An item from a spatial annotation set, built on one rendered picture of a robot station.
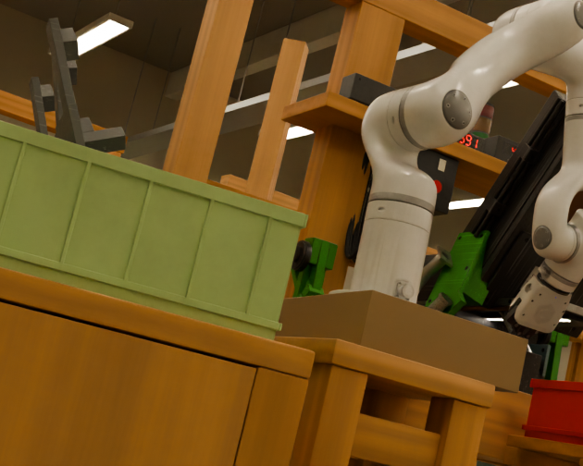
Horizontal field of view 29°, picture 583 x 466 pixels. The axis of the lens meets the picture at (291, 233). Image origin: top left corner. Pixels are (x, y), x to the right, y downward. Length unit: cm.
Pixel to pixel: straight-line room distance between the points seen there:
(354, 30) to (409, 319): 132
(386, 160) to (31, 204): 85
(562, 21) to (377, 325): 75
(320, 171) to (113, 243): 158
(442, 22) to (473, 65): 105
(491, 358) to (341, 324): 27
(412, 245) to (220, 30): 106
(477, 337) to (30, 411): 87
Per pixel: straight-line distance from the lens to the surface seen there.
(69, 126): 154
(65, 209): 141
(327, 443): 182
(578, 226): 235
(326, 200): 294
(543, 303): 240
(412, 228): 201
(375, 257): 200
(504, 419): 248
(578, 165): 238
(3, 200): 141
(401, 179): 203
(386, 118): 211
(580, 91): 242
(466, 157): 305
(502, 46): 224
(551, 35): 229
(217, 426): 142
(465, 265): 273
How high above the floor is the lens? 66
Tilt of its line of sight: 11 degrees up
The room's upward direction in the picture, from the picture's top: 14 degrees clockwise
